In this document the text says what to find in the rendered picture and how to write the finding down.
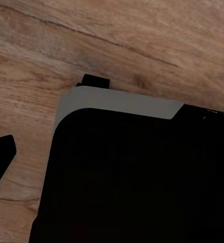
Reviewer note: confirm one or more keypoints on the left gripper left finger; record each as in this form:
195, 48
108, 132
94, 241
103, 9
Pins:
7, 152

